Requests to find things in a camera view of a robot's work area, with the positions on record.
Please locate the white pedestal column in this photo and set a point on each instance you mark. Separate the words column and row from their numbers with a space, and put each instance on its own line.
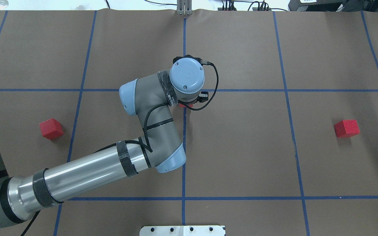
column 193, row 230

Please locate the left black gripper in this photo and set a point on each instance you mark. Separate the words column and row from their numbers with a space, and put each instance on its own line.
column 203, row 96

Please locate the aluminium frame post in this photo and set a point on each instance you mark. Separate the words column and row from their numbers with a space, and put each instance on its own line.
column 184, row 7

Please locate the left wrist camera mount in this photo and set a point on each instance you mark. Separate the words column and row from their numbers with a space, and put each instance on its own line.
column 199, row 60

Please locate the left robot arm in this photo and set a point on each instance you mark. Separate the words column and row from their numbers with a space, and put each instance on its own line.
column 160, row 146

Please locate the red block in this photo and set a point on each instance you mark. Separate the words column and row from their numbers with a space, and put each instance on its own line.
column 185, row 105
column 51, row 129
column 346, row 128

